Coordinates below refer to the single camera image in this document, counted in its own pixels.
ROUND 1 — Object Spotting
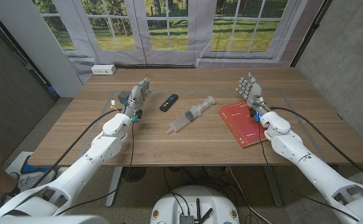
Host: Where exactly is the printed window backdrop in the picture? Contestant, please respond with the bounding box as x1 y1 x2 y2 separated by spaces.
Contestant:
32 0 325 83

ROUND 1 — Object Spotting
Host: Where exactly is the black floor cable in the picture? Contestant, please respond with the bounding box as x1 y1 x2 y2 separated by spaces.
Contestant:
163 167 191 215

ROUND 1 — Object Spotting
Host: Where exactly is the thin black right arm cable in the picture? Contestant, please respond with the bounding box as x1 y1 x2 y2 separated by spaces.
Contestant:
257 119 360 222

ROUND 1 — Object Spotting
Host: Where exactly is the grey radio box with antennas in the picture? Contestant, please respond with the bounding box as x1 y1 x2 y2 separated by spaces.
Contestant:
179 197 214 224

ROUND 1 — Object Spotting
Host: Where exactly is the grey sneaker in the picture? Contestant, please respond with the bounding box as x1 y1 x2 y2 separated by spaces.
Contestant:
12 172 58 194

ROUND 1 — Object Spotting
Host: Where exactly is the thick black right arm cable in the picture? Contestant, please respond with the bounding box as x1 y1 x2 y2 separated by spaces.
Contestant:
270 106 363 186

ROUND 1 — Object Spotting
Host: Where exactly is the white floor cable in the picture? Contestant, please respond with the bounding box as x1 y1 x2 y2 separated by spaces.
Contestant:
227 166 274 224

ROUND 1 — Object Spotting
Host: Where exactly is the black round floor foot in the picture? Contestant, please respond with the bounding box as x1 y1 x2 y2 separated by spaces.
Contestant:
121 167 147 184

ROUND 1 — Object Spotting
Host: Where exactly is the white table leg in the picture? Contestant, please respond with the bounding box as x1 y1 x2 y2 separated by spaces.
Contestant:
262 165 283 208
105 166 123 208

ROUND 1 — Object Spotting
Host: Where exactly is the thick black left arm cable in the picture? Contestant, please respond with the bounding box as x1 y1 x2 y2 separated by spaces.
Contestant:
30 108 123 189

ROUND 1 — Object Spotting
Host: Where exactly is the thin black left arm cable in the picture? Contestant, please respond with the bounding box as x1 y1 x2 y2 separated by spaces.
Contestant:
55 119 136 216

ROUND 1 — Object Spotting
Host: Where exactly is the red notebook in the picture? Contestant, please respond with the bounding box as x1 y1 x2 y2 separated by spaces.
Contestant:
219 101 278 149

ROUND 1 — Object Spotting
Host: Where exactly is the black backdrop stand pole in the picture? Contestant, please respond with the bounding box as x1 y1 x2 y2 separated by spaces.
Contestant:
290 0 333 68

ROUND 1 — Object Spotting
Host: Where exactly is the small grey cube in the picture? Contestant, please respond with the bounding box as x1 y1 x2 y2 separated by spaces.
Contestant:
117 90 131 105

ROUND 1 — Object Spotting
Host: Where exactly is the white power strip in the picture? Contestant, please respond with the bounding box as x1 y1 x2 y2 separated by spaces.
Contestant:
91 64 117 76

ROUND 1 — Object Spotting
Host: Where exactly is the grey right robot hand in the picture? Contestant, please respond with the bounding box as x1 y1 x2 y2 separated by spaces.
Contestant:
235 72 272 121

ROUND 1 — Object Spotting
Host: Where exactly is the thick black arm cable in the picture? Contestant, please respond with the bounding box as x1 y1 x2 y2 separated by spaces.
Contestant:
30 108 123 189
270 106 363 186

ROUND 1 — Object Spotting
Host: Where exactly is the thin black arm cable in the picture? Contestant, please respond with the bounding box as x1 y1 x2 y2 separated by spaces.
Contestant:
257 119 360 222
55 119 136 216

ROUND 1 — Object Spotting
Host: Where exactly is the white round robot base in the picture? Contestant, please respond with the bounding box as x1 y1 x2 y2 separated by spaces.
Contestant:
150 185 241 224

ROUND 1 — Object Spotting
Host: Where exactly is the large clear plastic syringe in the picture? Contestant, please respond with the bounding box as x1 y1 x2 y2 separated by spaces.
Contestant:
165 95 216 134

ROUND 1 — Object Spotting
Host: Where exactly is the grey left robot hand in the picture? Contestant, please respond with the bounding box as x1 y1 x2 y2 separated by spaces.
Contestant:
121 77 153 123

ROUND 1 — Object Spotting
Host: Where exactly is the black TV remote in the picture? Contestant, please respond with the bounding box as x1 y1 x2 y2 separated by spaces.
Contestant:
159 93 179 113

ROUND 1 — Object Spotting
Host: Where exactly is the white pillar panel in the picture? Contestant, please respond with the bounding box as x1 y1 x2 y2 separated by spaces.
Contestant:
0 0 85 98

